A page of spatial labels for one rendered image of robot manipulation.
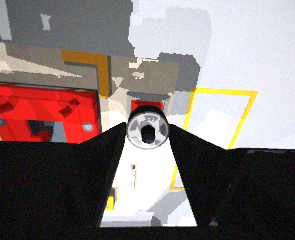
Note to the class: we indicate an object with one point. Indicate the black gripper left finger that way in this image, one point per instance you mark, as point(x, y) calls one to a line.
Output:
point(90, 167)

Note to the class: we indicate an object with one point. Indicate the yellow rectangular outline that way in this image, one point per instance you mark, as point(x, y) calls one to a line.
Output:
point(215, 91)

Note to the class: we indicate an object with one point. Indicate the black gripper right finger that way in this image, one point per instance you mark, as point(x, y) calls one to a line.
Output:
point(211, 174)

